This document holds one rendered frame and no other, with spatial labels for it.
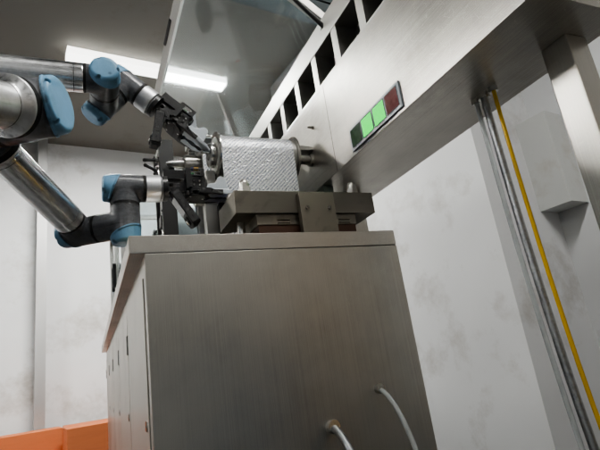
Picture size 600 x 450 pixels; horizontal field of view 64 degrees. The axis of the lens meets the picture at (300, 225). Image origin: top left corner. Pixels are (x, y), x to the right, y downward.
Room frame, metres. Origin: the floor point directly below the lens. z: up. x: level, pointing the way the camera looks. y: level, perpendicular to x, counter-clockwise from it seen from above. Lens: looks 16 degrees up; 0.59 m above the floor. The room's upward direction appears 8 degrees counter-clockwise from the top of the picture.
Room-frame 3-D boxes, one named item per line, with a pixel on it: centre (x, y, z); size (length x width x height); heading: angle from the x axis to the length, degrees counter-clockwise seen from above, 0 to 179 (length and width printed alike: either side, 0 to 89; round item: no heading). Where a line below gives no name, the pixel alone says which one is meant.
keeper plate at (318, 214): (1.19, -0.05, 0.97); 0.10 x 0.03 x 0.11; 115
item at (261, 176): (1.36, 0.09, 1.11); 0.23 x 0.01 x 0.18; 115
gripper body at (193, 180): (1.26, 0.31, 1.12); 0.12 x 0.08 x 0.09; 115
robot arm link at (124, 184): (1.19, 0.45, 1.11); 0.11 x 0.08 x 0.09; 115
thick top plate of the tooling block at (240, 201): (1.27, 0.00, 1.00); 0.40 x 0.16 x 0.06; 115
